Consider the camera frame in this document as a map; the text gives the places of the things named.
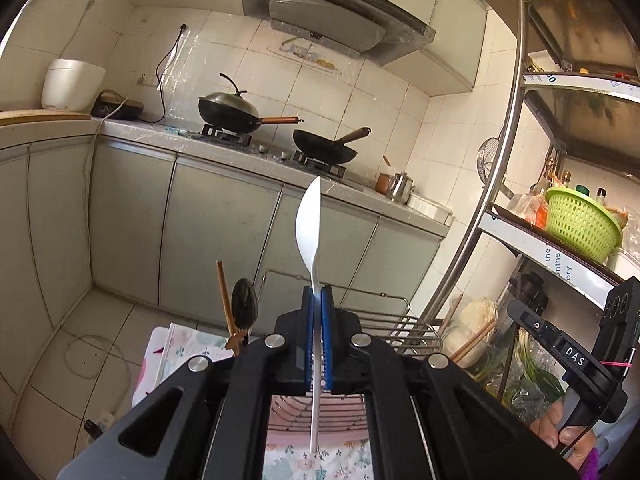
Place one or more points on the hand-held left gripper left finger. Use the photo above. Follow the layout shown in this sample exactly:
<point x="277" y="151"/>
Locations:
<point x="308" y="350"/>

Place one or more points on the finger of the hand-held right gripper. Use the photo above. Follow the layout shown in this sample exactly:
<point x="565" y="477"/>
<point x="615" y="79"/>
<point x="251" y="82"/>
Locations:
<point x="555" y="340"/>

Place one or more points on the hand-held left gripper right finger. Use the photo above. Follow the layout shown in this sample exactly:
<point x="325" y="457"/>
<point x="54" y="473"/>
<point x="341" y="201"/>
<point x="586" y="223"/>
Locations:
<point x="326" y="350"/>

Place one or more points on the brown wooden chopstick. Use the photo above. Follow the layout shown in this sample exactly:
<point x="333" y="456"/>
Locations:
<point x="223" y="295"/>

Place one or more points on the white plastic spoon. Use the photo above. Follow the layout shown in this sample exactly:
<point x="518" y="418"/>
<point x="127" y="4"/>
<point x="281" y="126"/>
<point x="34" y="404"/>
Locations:
<point x="309" y="230"/>

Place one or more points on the person's right hand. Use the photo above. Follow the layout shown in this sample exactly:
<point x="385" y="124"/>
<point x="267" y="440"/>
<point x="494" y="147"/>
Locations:
<point x="555" y="430"/>

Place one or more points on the green onions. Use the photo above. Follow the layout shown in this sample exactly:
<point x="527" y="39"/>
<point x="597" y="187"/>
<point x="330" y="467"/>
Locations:
<point x="530" y="375"/>

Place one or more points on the black spoon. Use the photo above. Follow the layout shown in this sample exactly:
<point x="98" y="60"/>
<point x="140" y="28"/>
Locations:
<point x="245" y="305"/>

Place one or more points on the light wooden chopstick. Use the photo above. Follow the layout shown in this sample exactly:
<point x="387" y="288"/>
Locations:
<point x="452" y="312"/>
<point x="472" y="342"/>

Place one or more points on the pink plastic tray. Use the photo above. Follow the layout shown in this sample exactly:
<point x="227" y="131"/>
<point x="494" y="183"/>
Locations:
<point x="320" y="439"/>

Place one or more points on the green plastic basket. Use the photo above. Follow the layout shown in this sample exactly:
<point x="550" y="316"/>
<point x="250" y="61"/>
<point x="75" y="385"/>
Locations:
<point x="580" y="225"/>

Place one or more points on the floral tablecloth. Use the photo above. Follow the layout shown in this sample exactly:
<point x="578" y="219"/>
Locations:
<point x="190" y="355"/>

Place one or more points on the glass bottles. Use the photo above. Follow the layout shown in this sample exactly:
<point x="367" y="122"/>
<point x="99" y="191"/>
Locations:
<point x="542" y="195"/>

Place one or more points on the grey kitchen counter cabinet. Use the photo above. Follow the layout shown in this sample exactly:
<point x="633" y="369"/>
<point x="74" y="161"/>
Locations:
<point x="200" y="220"/>

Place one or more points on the white enamel container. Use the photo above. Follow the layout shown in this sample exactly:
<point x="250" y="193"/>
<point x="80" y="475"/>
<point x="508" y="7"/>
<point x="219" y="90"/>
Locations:
<point x="430" y="210"/>

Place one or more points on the brown ceramic jar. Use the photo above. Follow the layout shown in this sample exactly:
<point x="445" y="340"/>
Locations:
<point x="384" y="184"/>

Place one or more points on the steel kettle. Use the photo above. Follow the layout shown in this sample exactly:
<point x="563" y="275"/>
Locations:
<point x="400" y="187"/>

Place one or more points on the metal strainer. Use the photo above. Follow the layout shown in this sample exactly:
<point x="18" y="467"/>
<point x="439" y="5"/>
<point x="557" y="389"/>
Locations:
<point x="492" y="165"/>

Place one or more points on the black open wok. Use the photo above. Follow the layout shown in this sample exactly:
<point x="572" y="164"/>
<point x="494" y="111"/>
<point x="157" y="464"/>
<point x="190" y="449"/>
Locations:
<point x="325" y="147"/>

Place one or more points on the gas stove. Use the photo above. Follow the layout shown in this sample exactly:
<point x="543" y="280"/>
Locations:
<point x="270" y="147"/>

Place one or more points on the floor power strip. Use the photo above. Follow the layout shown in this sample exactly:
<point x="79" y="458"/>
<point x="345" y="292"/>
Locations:
<point x="100" y="422"/>

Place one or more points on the black wok with lid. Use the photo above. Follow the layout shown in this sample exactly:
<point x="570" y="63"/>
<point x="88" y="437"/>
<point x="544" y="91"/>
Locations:
<point x="227" y="110"/>

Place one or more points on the black electric pan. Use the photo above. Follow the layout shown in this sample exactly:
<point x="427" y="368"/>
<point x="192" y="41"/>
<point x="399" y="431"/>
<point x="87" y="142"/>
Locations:
<point x="117" y="107"/>

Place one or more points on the grey range hood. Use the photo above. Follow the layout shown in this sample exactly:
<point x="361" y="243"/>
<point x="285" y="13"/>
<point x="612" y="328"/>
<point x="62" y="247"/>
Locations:
<point x="325" y="10"/>

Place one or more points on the white rice cooker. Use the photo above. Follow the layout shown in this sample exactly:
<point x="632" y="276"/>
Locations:
<point x="72" y="85"/>

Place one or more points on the steel shelf frame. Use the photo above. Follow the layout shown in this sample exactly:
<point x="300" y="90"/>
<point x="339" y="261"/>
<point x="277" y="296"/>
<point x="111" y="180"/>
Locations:
<point x="500" y="185"/>

